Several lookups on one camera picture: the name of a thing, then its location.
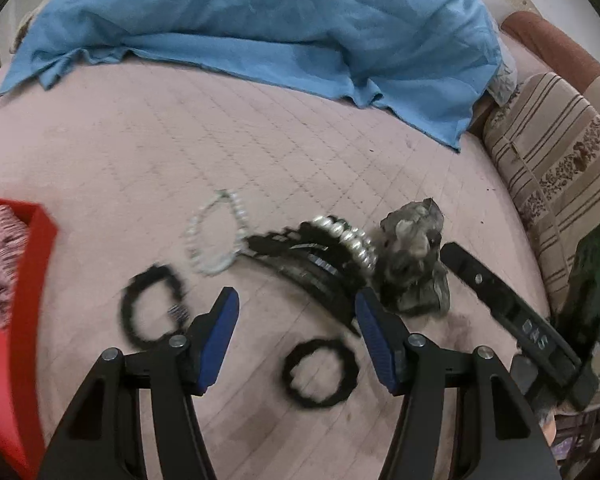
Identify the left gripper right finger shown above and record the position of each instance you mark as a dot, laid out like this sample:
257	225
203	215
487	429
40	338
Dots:
462	403

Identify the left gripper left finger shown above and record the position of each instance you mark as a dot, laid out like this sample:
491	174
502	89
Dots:
127	400

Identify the grey velvet scrunchie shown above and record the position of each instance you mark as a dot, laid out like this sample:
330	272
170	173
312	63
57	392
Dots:
410	277

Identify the red white striped scrunchie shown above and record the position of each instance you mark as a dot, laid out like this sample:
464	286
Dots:
14	234

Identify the black white hair clip bundle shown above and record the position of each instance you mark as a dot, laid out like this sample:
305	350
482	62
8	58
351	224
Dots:
327	257

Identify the striped beige pillow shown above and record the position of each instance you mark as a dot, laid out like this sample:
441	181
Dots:
545	144

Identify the red tray box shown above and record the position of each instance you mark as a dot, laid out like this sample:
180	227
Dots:
21	438

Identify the grey quilted cushion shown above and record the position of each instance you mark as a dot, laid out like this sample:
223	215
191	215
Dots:
504	82

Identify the pink quilted bedspread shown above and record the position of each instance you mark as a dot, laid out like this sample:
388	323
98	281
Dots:
121	156

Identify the reddish brown bolster pillow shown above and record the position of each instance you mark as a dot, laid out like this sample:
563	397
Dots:
556	50

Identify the blue cloth sheet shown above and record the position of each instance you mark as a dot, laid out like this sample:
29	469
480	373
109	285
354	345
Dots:
428	61

